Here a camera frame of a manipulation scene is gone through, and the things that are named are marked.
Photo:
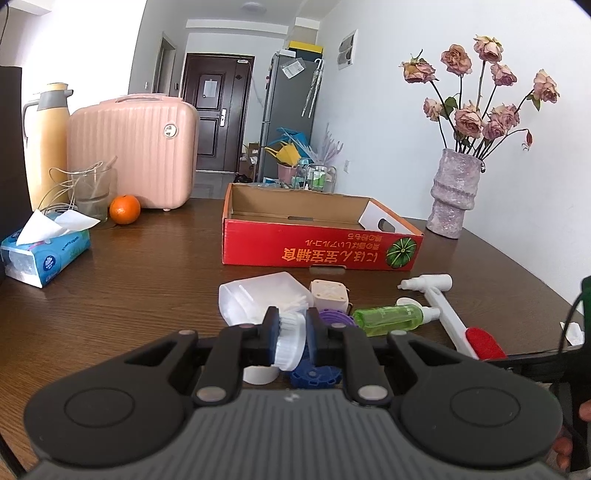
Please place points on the green spray bottle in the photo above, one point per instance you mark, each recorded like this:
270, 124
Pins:
388, 318

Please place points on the pink bucket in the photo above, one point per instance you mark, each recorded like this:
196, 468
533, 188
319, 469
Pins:
286, 173

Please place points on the clear folded umbrella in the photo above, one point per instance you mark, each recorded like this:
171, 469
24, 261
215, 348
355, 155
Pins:
311, 90

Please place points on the beige cube charger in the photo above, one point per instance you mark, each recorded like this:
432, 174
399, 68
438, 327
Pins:
328, 295

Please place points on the red cardboard box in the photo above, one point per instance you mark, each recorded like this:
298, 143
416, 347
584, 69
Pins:
314, 247

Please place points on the clear glass cup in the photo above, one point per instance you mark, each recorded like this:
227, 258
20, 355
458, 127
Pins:
92, 198

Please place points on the purple ridged disc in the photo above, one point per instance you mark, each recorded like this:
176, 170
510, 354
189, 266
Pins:
337, 318

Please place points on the grey refrigerator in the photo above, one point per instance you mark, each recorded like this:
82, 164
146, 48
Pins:
286, 106

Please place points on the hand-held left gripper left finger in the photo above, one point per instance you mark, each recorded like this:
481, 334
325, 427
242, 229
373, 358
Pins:
273, 325

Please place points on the white lint brush red pad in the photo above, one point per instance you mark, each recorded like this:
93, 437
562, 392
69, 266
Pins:
445, 307

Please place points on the dark brown door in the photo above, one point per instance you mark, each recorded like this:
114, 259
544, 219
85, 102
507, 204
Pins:
212, 134

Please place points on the orange fruit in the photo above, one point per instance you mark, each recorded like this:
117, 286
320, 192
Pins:
124, 210

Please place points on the white wall panel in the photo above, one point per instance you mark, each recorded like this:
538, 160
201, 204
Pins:
347, 48

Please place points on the ceiling lamp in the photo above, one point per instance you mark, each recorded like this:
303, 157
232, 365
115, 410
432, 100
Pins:
252, 6

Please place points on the white ridged jar lid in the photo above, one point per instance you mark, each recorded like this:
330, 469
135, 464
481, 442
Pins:
291, 341

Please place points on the pale purple textured vase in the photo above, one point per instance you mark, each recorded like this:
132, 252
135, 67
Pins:
450, 194

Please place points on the dark shoes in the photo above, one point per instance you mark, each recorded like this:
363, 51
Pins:
242, 177

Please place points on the yellow and black box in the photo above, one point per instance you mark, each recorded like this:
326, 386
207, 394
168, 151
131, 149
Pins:
304, 46

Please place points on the grey side door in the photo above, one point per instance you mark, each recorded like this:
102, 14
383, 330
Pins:
164, 69

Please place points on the pink suitcase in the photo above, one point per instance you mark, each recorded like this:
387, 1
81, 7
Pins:
134, 147

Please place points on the dark panel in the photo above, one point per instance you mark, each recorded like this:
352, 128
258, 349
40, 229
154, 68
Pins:
10, 161

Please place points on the white crumpled paper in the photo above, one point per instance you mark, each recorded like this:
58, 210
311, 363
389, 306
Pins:
575, 333

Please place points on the blue gear-shaped plastic piece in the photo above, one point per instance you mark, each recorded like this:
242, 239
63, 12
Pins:
314, 376

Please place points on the yellow thermos jug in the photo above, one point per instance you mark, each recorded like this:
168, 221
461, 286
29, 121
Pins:
48, 152

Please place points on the bunch of dried pink roses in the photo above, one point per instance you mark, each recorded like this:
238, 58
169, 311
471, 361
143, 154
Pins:
467, 120

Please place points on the clear plastic document sleeve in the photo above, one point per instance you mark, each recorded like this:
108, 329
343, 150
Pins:
293, 68

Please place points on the stacked brown cartons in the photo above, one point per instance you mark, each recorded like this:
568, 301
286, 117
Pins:
251, 159

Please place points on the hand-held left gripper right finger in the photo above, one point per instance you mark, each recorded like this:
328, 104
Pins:
310, 332

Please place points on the blue tissue pack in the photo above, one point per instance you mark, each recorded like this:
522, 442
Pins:
46, 258

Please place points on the person's right hand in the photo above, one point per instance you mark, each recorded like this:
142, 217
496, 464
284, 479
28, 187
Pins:
563, 450

